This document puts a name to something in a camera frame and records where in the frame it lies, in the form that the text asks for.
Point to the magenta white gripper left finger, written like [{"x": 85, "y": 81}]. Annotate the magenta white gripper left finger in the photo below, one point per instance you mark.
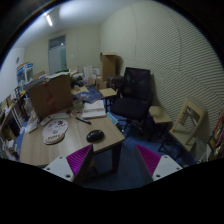
[{"x": 74, "y": 167}]

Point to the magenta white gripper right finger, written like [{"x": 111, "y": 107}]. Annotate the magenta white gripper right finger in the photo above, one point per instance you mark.
[{"x": 153, "y": 165}]

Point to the black computer mouse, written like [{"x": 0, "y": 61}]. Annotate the black computer mouse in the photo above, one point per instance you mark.
[{"x": 94, "y": 136}]

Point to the wooden desk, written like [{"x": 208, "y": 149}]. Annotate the wooden desk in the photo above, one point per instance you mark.
[{"x": 35, "y": 152}]

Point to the light wooden chair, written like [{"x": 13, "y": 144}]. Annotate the light wooden chair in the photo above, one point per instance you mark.
[{"x": 183, "y": 132}]

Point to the black marker pen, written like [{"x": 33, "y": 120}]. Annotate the black marker pen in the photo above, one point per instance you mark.
[{"x": 83, "y": 120}]

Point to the small wooden stool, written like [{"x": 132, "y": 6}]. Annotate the small wooden stool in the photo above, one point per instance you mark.
[{"x": 160, "y": 117}]

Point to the white remote control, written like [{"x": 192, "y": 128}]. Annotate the white remote control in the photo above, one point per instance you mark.
[{"x": 46, "y": 120}]

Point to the glass jar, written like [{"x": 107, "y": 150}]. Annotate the glass jar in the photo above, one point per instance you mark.
[{"x": 78, "y": 105}]

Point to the open white notebook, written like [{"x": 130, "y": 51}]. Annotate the open white notebook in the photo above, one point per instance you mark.
[{"x": 93, "y": 110}]

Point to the black office chair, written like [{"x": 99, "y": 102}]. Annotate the black office chair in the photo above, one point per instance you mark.
[{"x": 136, "y": 97}]

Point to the large brown cardboard box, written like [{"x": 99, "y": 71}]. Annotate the large brown cardboard box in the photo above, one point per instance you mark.
[{"x": 51, "y": 95}]

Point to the small wooden side table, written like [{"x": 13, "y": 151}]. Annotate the small wooden side table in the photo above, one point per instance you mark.
[{"x": 107, "y": 93}]

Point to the tall cardboard box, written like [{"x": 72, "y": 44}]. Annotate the tall cardboard box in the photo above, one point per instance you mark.
[{"x": 108, "y": 64}]

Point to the grey door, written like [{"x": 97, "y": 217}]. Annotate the grey door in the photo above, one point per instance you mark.
[{"x": 57, "y": 54}]

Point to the ceiling tube light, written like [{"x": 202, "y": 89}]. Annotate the ceiling tube light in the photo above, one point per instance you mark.
[{"x": 49, "y": 20}]

